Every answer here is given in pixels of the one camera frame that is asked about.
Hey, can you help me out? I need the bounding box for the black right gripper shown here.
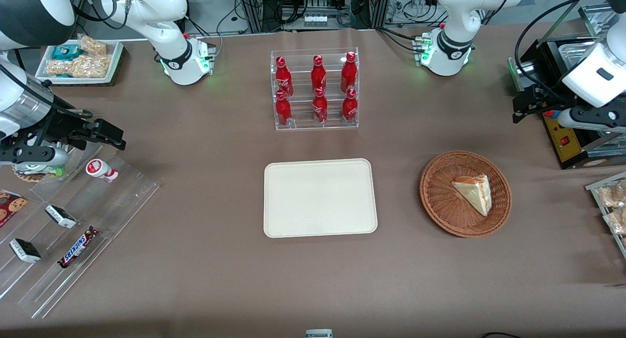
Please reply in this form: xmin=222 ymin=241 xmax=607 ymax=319
xmin=33 ymin=108 xmax=127 ymax=151

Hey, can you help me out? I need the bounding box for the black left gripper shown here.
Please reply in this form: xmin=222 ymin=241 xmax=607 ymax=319
xmin=512 ymin=83 xmax=579 ymax=124

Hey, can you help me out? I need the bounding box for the triangular sandwich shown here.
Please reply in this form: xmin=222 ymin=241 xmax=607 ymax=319
xmin=450 ymin=174 xmax=492 ymax=217

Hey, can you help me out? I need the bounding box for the white snack tray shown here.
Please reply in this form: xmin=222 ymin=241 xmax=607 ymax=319
xmin=35 ymin=39 xmax=124 ymax=86

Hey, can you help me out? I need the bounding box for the metal tray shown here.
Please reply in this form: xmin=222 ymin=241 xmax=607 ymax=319
xmin=579 ymin=3 xmax=626 ymax=39

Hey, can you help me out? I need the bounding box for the tray with snack bags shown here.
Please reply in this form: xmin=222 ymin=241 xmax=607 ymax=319
xmin=585 ymin=171 xmax=626 ymax=259

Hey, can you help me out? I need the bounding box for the brown wicker basket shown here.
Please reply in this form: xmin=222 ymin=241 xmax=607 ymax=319
xmin=419 ymin=150 xmax=513 ymax=238

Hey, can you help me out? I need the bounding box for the cream plastic tray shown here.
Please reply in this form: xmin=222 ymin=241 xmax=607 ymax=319
xmin=264 ymin=158 xmax=379 ymax=239

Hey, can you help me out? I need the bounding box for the white red yoghurt bottle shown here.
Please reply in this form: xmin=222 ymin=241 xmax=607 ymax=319
xmin=86 ymin=158 xmax=119 ymax=183

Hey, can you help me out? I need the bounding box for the black machine with yellow panel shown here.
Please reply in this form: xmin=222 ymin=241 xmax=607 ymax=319
xmin=508 ymin=34 xmax=626 ymax=170

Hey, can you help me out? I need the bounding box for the clear acrylic stepped display stand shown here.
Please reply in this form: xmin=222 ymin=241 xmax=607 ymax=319
xmin=0 ymin=145 xmax=161 ymax=319

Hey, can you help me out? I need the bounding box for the large peanut brittle bag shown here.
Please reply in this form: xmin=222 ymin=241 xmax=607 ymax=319
xmin=45 ymin=55 xmax=112 ymax=79

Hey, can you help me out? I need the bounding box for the round cup with green lid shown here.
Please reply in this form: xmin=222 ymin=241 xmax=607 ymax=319
xmin=12 ymin=163 xmax=66 ymax=183

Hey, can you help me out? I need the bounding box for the small peanut brittle bag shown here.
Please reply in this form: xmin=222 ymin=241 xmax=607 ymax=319
xmin=78 ymin=35 xmax=108 ymax=56

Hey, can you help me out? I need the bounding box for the teal snack packet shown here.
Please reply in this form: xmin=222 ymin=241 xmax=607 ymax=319
xmin=51 ymin=45 xmax=80 ymax=61

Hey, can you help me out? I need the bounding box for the black white snack pack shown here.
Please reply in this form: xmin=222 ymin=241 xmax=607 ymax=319
xmin=45 ymin=204 xmax=78 ymax=229
xmin=9 ymin=238 xmax=42 ymax=264

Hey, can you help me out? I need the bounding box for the Snickers chocolate bar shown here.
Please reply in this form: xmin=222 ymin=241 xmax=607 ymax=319
xmin=57 ymin=226 xmax=100 ymax=269

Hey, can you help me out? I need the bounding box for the red cookie packet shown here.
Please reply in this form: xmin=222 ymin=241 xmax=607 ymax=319
xmin=0 ymin=190 xmax=28 ymax=228

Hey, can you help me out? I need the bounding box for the wrapped bread pack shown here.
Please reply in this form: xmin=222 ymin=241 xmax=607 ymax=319
xmin=597 ymin=181 xmax=626 ymax=209
xmin=603 ymin=208 xmax=626 ymax=236

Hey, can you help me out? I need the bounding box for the red cola bottle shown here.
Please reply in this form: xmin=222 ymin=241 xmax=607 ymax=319
xmin=313 ymin=87 xmax=329 ymax=124
xmin=340 ymin=51 xmax=358 ymax=93
xmin=275 ymin=56 xmax=294 ymax=97
xmin=341 ymin=89 xmax=358 ymax=123
xmin=275 ymin=90 xmax=293 ymax=127
xmin=311 ymin=55 xmax=327 ymax=93

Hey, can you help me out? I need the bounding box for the clear acrylic bottle rack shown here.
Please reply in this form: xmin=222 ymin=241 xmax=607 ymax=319
xmin=270 ymin=47 xmax=359 ymax=131

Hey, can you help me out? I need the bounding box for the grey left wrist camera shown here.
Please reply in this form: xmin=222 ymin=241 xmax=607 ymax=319
xmin=557 ymin=106 xmax=626 ymax=134

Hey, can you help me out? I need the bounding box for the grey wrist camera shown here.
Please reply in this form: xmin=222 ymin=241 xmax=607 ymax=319
xmin=557 ymin=106 xmax=626 ymax=134
xmin=0 ymin=143 xmax=70 ymax=165

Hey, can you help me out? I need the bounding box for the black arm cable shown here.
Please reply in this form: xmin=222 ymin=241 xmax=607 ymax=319
xmin=514 ymin=0 xmax=607 ymax=87

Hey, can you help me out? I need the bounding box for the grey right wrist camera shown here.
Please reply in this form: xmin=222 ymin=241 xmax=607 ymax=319
xmin=0 ymin=143 xmax=70 ymax=165

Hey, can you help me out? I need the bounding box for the aluminium frame rack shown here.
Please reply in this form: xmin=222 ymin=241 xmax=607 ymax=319
xmin=237 ymin=0 xmax=395 ymax=33

